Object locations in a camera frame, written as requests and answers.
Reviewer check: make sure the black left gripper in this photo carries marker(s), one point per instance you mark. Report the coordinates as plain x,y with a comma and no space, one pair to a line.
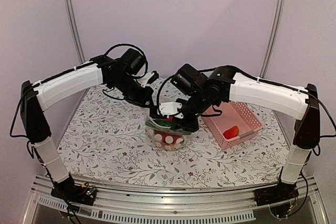
142,101

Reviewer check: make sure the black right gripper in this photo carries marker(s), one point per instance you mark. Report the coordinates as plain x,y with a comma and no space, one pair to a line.
192,126

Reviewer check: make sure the pink plastic basket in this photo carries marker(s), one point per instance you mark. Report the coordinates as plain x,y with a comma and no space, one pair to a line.
231,123

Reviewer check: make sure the red chili pepper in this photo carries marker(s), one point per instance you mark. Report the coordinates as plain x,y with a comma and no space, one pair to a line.
231,132

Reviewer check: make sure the clear zip top bag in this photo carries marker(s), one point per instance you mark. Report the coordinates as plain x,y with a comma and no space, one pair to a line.
187,136

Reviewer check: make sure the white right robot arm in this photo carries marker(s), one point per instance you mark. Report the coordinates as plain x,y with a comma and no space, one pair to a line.
299,103

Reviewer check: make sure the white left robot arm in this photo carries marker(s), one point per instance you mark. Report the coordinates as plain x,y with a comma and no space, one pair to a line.
40,96

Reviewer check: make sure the floral table cloth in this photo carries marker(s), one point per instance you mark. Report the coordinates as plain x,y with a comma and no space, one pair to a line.
106,139

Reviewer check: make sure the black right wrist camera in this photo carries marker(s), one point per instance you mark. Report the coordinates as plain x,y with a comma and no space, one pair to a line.
166,110

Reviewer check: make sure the left aluminium frame post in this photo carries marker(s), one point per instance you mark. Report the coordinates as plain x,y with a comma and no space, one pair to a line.
74,30

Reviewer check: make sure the aluminium frame post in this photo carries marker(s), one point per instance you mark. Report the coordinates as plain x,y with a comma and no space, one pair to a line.
272,37
74,30

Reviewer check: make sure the aluminium front rail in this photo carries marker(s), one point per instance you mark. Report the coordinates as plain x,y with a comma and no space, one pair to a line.
128,203

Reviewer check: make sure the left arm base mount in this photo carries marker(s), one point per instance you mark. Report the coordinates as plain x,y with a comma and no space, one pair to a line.
71,192

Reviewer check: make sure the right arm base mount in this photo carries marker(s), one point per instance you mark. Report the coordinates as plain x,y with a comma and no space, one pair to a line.
280,199

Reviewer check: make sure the right aluminium frame post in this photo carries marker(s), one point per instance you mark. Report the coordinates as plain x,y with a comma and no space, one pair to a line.
272,37

